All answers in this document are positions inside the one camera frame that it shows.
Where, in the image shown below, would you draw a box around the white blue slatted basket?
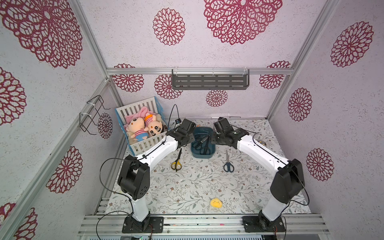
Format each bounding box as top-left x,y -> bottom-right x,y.
115,97 -> 168,155

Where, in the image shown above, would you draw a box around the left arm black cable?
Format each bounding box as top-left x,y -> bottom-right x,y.
95,103 -> 181,240

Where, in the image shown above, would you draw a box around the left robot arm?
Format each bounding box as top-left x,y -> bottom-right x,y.
118,119 -> 197,223

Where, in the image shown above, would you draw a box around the pink plush doll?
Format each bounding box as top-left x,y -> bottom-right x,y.
124,107 -> 149,142

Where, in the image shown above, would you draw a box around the small black scissors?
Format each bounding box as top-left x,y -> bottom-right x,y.
200,138 -> 211,155

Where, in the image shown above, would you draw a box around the yellow toy with glass ball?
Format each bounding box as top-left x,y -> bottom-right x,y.
258,140 -> 267,147

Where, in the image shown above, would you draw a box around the yellow plush chick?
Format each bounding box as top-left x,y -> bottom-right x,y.
210,198 -> 223,209

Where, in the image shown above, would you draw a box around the grey wall shelf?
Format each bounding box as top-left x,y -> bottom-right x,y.
171,70 -> 250,91

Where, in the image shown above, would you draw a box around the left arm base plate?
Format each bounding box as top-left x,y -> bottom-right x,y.
122,216 -> 164,234

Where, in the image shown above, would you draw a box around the orange hat plush doll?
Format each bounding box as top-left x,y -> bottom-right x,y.
145,113 -> 164,137

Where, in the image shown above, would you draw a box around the teal storage box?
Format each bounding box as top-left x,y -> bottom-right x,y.
191,127 -> 216,159

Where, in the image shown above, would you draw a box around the aluminium front rail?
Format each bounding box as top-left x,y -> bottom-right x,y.
75,214 -> 332,240

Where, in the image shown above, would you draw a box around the black wire wall rack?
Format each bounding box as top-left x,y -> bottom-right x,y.
79,95 -> 110,136

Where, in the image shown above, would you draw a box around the large black scissors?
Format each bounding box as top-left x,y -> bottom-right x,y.
192,135 -> 210,150

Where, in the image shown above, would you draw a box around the yellow black handled scissors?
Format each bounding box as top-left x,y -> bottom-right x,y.
171,149 -> 182,172

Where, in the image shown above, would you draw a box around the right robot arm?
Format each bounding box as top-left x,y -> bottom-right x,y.
213,118 -> 305,222

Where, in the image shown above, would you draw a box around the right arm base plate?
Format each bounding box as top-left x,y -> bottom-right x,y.
242,216 -> 286,233

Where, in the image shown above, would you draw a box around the blue handled scissors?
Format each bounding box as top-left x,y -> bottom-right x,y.
223,151 -> 235,173

